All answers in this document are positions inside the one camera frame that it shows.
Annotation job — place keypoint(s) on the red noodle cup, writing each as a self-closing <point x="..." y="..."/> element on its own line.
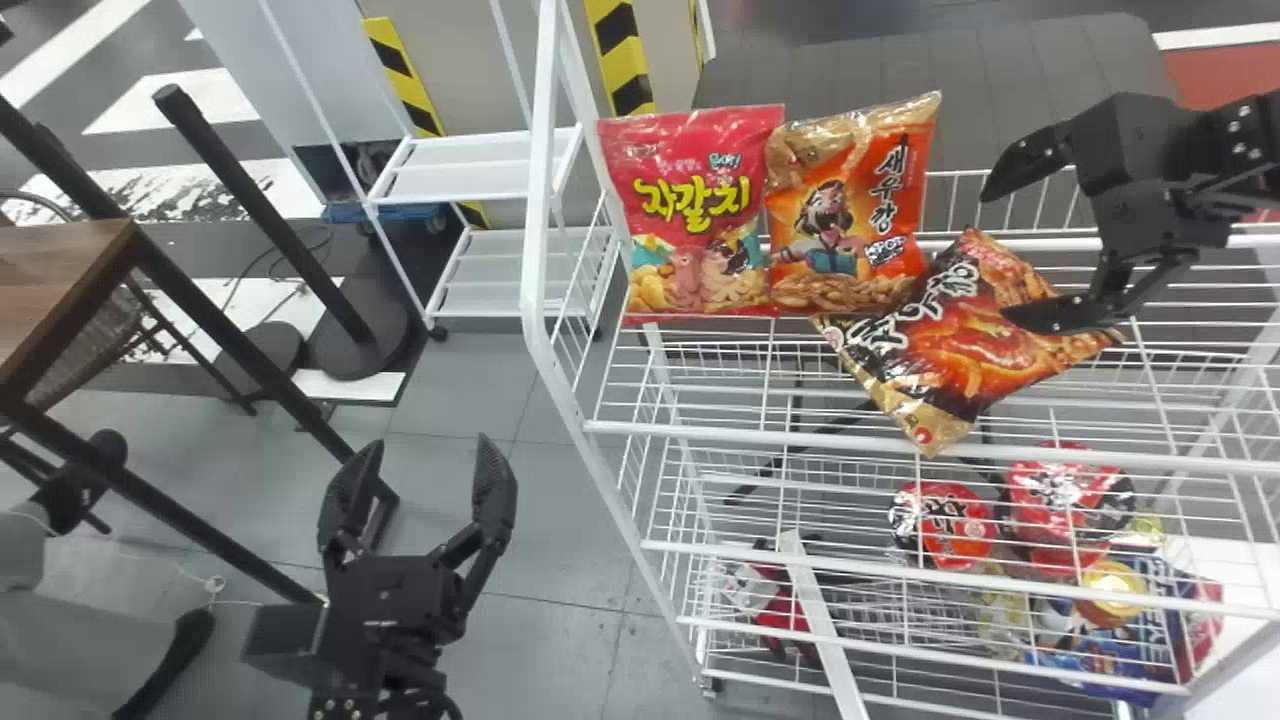
<point x="1065" y="490"/>
<point x="945" y="525"/>

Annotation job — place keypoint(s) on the black post on round foot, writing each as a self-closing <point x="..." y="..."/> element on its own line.
<point x="260" y="205"/>

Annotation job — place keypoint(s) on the blue snack packet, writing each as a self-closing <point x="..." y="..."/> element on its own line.
<point x="1150" y="660"/>

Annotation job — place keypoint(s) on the person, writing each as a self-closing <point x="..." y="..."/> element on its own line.
<point x="60" y="640"/>

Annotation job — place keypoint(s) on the white shelf trolley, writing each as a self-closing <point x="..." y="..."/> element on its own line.
<point x="480" y="165"/>

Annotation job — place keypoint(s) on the yellow noodle cup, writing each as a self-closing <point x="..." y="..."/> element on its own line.
<point x="1110" y="590"/>

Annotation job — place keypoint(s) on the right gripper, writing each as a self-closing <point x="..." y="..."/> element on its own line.
<point x="1145" y="150"/>

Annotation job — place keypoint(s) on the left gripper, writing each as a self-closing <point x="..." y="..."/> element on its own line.
<point x="392" y="610"/>

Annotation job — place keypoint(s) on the orange snack packet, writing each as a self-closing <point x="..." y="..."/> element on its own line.
<point x="850" y="200"/>

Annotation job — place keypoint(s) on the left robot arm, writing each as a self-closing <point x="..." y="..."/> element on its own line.
<point x="380" y="702"/>

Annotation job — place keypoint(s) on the yellow black striped post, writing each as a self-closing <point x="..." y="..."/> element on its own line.
<point x="620" y="50"/>
<point x="405" y="85"/>

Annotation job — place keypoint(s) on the black snack packet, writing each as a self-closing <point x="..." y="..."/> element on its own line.
<point x="940" y="340"/>

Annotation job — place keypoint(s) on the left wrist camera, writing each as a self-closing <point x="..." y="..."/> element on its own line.
<point x="285" y="642"/>

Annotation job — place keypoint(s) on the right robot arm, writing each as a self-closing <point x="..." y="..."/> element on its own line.
<point x="1245" y="140"/>

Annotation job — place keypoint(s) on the red snack packet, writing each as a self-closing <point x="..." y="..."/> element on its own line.
<point x="690" y="200"/>

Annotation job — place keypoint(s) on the wooden side table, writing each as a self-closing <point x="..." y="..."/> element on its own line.
<point x="50" y="290"/>

